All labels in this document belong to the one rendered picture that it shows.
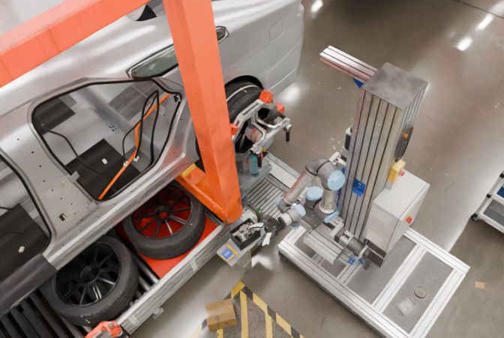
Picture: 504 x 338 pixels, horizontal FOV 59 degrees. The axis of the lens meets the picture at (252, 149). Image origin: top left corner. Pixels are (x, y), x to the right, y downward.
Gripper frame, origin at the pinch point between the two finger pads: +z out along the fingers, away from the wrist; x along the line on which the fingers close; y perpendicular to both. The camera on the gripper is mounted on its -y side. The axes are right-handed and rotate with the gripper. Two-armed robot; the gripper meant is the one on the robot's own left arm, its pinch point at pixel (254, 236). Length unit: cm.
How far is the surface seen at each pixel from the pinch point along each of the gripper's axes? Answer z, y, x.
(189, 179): 3, 42, 104
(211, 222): 2, 86, 88
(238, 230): -8, 61, 50
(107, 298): 98, 65, 62
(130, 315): 91, 79, 49
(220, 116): -14, -57, 46
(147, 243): 56, 62, 85
